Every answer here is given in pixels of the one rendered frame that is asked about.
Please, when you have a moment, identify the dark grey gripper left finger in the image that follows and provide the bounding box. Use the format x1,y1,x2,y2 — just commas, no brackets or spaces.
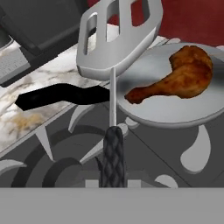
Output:
76,171,102,188

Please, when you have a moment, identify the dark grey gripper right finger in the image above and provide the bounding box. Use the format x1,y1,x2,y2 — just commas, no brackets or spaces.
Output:
124,171,155,188

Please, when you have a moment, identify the grey spatula with black handle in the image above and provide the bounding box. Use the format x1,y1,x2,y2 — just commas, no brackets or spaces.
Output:
76,0,164,188

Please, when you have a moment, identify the brown roasted chicken leg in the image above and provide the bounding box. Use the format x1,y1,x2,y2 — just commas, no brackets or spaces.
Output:
124,45,214,106

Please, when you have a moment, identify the grey hob with grates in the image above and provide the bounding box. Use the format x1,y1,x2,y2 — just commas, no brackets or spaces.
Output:
0,36,224,188

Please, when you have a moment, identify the dark grey appliance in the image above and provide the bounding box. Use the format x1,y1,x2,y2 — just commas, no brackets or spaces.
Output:
0,0,98,88

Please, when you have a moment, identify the grey pan with black handle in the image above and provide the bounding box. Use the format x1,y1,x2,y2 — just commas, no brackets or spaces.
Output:
14,37,224,130

